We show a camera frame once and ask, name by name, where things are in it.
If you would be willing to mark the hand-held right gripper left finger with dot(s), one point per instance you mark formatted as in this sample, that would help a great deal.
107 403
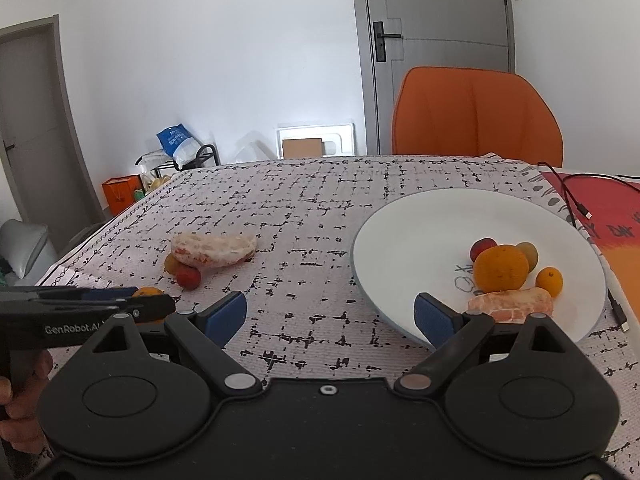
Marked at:
225 316

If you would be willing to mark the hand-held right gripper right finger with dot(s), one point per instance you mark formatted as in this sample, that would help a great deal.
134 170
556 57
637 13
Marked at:
435 320

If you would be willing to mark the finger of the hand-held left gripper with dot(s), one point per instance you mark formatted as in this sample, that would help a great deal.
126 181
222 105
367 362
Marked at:
107 293
150 307

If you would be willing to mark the small orange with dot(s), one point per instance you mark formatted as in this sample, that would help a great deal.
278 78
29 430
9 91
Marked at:
149 291
549 280

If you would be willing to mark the white ceramic bowl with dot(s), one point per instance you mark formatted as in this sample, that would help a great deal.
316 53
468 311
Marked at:
415 260

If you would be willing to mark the small peeled pomelo piece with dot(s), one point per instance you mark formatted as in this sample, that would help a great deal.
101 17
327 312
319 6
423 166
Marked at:
510 306

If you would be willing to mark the large orange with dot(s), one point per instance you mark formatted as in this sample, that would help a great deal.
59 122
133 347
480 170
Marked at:
501 269

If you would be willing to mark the dark red apple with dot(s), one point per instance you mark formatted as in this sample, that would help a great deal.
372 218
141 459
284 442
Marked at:
481 249

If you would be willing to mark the pale yellow round fruit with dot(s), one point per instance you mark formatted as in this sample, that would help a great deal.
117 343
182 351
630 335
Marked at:
528 254

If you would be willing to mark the person's left hand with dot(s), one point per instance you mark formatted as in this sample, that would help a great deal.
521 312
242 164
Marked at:
22 425

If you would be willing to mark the small red fruit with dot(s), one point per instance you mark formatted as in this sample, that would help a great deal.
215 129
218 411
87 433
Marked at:
188 277

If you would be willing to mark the yellow-green round fruit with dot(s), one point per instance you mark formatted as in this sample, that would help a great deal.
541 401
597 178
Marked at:
172 263

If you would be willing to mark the large peeled pomelo piece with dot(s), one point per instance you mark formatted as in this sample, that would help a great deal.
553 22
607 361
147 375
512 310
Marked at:
214 249

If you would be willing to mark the orange box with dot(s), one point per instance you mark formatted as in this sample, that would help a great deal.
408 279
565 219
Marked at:
120 193

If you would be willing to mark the yellow slippers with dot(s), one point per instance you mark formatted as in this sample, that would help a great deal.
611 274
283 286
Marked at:
157 181

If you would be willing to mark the patterned grey tablecloth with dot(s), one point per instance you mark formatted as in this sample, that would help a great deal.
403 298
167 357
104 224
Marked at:
300 200

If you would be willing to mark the black metal rack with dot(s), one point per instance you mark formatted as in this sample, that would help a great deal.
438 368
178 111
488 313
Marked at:
202 156

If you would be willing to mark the blue and white bag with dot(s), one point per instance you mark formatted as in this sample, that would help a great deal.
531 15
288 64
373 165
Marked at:
177 145

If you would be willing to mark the grey side door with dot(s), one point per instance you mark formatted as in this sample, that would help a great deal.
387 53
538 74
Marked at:
37 125

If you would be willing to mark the brown cardboard sheet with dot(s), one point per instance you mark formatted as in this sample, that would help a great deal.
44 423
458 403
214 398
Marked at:
302 148

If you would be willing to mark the red and orange mat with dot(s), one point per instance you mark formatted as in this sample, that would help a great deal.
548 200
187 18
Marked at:
600 210

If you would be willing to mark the white framed board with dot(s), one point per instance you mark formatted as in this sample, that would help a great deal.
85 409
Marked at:
316 132

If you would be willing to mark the orange chair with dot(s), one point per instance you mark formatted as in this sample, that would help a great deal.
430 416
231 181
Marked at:
475 115

